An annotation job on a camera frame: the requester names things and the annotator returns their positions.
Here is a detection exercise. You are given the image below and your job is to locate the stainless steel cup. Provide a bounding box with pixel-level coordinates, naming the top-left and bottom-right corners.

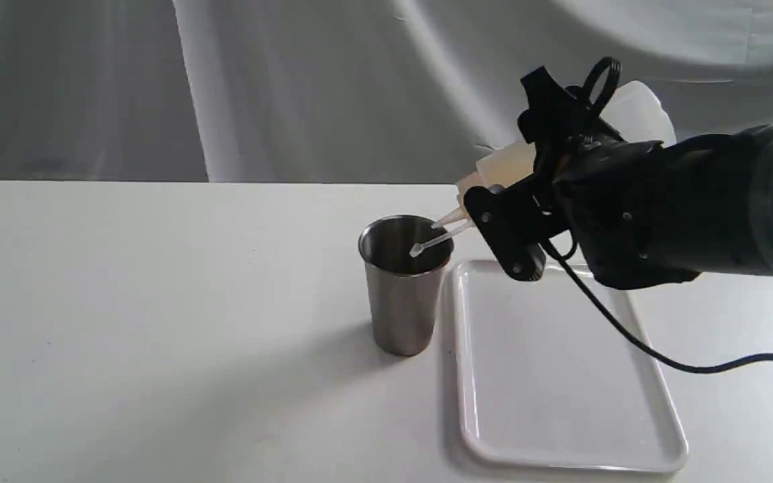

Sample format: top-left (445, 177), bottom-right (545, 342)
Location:
top-left (357, 214), bottom-right (454, 357)

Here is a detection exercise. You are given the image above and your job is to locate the grey backdrop cloth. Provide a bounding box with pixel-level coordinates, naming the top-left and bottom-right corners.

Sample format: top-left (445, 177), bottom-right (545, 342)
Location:
top-left (0, 1), bottom-right (773, 184)

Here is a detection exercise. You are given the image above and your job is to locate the black camera cable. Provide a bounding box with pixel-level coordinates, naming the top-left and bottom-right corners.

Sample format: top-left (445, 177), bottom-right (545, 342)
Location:
top-left (541, 57), bottom-right (773, 374)

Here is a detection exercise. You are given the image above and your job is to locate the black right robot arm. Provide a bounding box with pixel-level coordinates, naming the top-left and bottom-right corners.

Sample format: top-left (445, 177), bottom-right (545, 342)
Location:
top-left (519, 65), bottom-right (773, 290)

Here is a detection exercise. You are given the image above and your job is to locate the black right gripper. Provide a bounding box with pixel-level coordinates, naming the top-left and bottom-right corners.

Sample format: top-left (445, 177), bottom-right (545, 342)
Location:
top-left (519, 66), bottom-right (703, 290)

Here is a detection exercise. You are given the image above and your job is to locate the white plastic tray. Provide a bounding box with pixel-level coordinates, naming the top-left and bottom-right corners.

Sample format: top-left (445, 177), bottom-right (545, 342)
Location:
top-left (449, 260), bottom-right (689, 474)

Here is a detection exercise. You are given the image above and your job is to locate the clear plastic squeeze bottle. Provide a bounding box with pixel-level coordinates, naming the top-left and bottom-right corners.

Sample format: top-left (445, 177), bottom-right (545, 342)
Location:
top-left (410, 80), bottom-right (677, 259)

